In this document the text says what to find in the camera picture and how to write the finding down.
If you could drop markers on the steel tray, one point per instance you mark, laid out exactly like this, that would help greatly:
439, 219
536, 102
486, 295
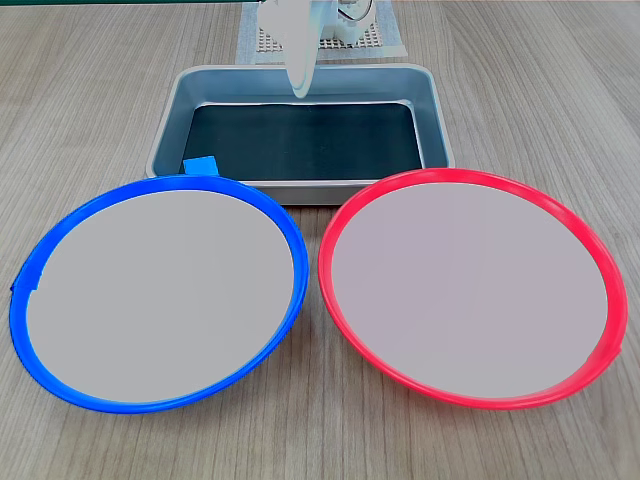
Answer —
435, 115

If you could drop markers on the black tray mat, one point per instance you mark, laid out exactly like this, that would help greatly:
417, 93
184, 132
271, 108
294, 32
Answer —
310, 145

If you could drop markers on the small blue cube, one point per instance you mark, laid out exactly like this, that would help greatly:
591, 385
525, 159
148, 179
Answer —
201, 166

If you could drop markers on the red-rimmed white plate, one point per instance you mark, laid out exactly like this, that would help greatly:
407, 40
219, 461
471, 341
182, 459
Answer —
475, 295

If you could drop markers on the blue-rimmed white plate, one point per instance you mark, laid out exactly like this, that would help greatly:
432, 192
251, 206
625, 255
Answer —
160, 295

